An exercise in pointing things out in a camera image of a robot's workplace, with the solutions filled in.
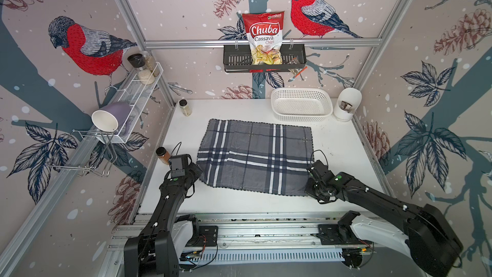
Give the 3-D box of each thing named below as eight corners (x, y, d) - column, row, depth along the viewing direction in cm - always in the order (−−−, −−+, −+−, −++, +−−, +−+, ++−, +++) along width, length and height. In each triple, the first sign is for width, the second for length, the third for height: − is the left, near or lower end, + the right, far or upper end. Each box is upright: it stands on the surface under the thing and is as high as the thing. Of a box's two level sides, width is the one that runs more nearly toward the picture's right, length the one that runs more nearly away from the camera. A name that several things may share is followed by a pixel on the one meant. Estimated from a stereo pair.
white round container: (332, 122, 114) (342, 104, 101) (326, 106, 122) (335, 87, 110) (354, 122, 113) (366, 104, 101) (346, 106, 122) (357, 87, 110)
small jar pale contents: (182, 116, 117) (177, 106, 110) (184, 109, 121) (180, 99, 114) (190, 116, 117) (186, 105, 110) (192, 109, 121) (188, 99, 114)
